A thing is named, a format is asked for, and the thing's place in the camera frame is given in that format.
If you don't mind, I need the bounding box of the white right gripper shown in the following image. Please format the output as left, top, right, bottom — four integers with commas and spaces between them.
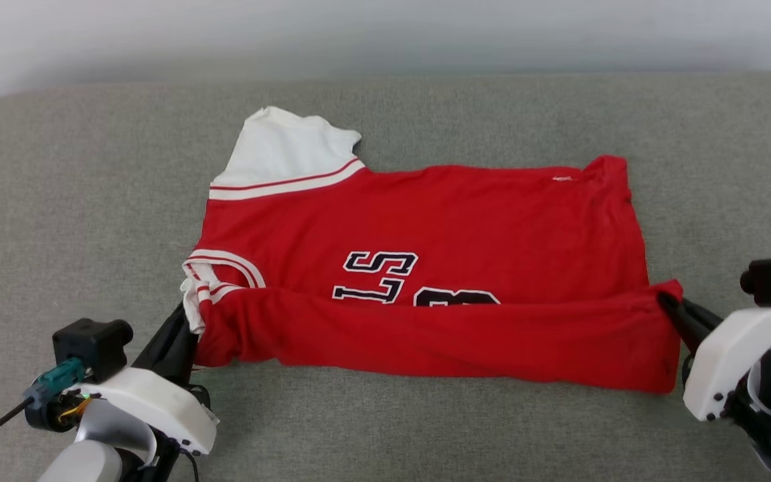
657, 292, 771, 423

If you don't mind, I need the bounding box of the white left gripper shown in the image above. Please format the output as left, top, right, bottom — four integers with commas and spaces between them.
81, 301, 220, 458

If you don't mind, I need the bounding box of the red and white sports jersey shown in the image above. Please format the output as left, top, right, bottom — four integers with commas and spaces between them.
180, 106, 685, 394

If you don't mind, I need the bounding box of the grey fabric sofa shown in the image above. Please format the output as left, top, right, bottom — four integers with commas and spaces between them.
0, 70, 771, 482

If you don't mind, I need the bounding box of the teal left camera connector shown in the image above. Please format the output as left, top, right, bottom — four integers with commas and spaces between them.
23, 357, 86, 410

